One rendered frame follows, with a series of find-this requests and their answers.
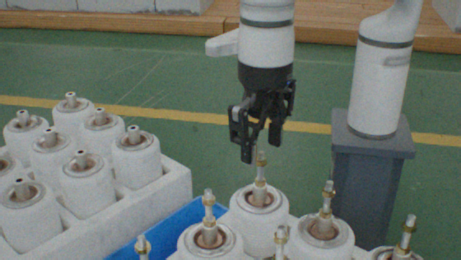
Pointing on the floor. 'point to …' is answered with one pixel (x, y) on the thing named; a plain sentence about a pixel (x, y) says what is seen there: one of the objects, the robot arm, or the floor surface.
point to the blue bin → (168, 232)
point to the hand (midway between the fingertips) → (262, 146)
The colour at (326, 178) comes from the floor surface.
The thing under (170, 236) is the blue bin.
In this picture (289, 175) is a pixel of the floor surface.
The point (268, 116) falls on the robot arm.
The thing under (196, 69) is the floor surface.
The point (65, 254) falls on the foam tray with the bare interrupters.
